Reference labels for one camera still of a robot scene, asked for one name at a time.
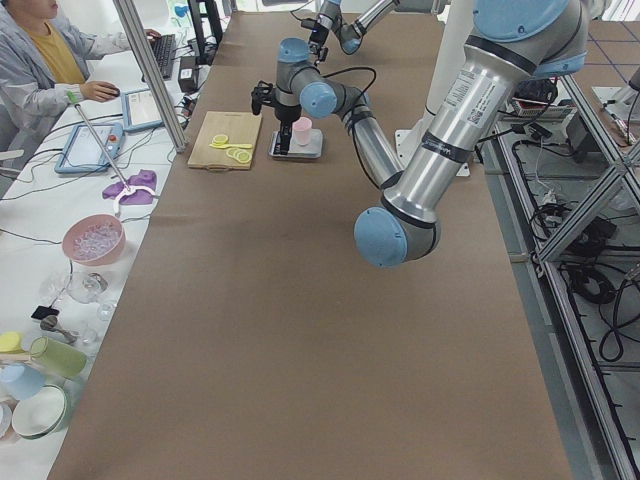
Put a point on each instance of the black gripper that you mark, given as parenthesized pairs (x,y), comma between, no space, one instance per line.
(317,36)
(286,114)

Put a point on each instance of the pink plastic cup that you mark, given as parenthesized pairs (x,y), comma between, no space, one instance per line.
(301,130)

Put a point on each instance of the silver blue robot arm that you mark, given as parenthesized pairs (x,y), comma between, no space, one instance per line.
(330,19)
(488,48)

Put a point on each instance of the silver digital kitchen scale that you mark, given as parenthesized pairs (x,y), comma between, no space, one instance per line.
(312,150)

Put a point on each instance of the green tall cup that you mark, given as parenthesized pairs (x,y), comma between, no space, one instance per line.
(61,358)

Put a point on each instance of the yellow cup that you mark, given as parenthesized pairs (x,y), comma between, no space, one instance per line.
(11,342)

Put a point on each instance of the light blue cup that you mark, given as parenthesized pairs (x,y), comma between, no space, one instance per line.
(22,381)

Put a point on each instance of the person right hand on mouse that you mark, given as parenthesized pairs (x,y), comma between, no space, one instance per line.
(99,91)

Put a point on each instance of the wooden cutting board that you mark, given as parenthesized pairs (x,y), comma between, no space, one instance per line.
(240,127)

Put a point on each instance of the lemon slice on board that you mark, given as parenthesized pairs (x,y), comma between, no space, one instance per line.
(242,157)

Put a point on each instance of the yellow plastic knife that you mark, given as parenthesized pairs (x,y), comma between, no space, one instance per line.
(228,145)

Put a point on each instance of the single lemon slice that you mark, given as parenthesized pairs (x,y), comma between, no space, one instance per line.
(220,139)

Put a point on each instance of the far blue teach pendant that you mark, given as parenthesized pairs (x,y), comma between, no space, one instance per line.
(139,111)

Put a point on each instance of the blue teach pendant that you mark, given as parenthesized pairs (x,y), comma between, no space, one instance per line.
(139,111)
(81,153)

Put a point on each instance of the black keyboard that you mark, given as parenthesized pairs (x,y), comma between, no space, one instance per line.
(163,49)

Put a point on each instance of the metal grabber stick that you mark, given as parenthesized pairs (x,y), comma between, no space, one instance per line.
(127,189)

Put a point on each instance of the near blue teach pendant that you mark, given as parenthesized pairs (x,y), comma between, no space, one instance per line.
(81,153)

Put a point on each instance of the pink bowl with clear pieces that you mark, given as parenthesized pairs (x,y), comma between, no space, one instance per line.
(95,240)

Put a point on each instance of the clear wine glass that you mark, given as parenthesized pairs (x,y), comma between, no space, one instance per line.
(82,287)

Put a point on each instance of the seated person grey jacket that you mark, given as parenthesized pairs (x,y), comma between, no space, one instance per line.
(42,56)

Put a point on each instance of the white green bowl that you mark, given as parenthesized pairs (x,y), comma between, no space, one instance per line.
(41,414)

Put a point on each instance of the aluminium frame post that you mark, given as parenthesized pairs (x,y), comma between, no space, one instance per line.
(137,38)

